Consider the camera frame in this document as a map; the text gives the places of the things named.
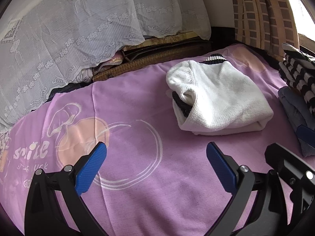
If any white black-trimmed knit sweater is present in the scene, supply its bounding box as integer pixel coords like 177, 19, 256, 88
166, 53, 274, 136

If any blue grey folded garment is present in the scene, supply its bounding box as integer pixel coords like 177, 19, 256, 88
277, 86, 315, 158

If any black white striped garment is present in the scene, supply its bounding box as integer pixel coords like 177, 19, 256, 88
279, 43, 314, 116

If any purple printed bed sheet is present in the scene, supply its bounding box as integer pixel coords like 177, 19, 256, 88
1, 45, 300, 235

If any purple floral white sheet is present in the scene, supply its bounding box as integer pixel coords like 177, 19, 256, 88
0, 131, 11, 172

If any brown checkered curtain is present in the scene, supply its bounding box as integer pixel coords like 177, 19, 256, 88
232, 0, 299, 61

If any brown woven bamboo mat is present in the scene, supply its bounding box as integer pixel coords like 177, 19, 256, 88
92, 31, 209, 82

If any white lace cover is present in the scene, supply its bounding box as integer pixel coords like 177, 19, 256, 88
1, 0, 211, 132

